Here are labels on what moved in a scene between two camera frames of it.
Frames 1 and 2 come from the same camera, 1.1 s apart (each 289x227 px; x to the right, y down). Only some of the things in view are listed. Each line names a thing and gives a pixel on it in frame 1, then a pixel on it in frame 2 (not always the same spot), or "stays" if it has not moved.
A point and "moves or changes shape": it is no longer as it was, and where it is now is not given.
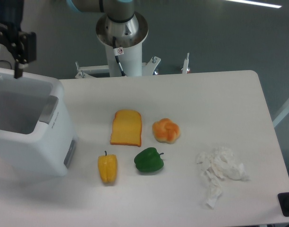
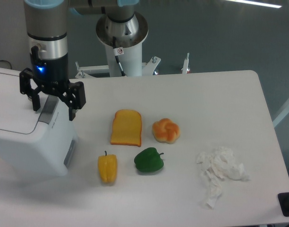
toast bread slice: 127,128 stays
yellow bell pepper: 107,166 stays
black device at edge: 287,202 stays
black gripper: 7,20 to 53,72
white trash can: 32,129 moves or changes shape
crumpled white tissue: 220,163 stays
